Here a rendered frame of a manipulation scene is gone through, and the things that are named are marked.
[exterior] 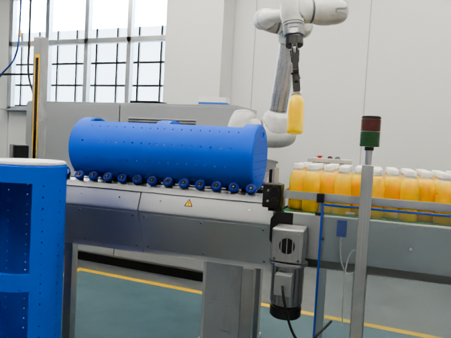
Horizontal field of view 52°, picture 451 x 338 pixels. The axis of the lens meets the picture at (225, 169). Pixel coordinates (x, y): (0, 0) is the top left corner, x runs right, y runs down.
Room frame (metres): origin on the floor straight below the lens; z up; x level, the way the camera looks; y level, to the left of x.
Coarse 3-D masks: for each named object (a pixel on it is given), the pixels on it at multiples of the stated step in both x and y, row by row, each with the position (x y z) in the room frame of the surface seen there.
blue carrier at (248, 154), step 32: (96, 128) 2.12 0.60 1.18; (128, 128) 2.08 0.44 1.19; (160, 128) 2.04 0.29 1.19; (192, 128) 2.00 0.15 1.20; (224, 128) 1.96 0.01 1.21; (256, 128) 1.93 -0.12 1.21; (96, 160) 2.09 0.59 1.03; (128, 160) 2.05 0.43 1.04; (160, 160) 1.99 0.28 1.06; (192, 160) 1.94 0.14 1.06; (224, 160) 1.90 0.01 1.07; (256, 160) 1.94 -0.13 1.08
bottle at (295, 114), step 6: (294, 96) 1.90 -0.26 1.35; (300, 96) 1.90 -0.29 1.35; (288, 102) 1.92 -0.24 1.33; (294, 102) 1.88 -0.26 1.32; (300, 102) 1.89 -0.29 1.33; (288, 108) 1.90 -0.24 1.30; (294, 108) 1.88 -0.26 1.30; (300, 108) 1.88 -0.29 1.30; (288, 114) 1.90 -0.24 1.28; (294, 114) 1.88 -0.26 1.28; (300, 114) 1.88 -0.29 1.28; (288, 120) 1.89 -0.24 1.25; (294, 120) 1.87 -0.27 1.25; (300, 120) 1.88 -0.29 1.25; (288, 126) 1.89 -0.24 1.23; (294, 126) 1.87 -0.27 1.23; (300, 126) 1.87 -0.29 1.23; (288, 132) 1.89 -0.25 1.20; (294, 132) 1.90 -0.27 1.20; (300, 132) 1.88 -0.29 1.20
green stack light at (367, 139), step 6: (360, 132) 1.52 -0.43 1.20; (366, 132) 1.50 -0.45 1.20; (372, 132) 1.49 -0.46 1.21; (378, 132) 1.50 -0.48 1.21; (360, 138) 1.52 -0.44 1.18; (366, 138) 1.50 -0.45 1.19; (372, 138) 1.49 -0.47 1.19; (378, 138) 1.50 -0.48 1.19; (360, 144) 1.51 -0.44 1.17; (366, 144) 1.50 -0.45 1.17; (372, 144) 1.49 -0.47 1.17; (378, 144) 1.50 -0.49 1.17
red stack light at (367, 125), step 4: (364, 120) 1.51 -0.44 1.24; (368, 120) 1.50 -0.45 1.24; (372, 120) 1.49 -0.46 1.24; (376, 120) 1.49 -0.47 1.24; (380, 120) 1.50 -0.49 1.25; (364, 124) 1.50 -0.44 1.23; (368, 124) 1.49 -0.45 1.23; (372, 124) 1.49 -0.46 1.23; (376, 124) 1.49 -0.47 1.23; (380, 124) 1.50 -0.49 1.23; (360, 128) 1.52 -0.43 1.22; (364, 128) 1.50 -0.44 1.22; (368, 128) 1.49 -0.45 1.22; (372, 128) 1.49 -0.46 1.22; (376, 128) 1.49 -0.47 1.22; (380, 128) 1.50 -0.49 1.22
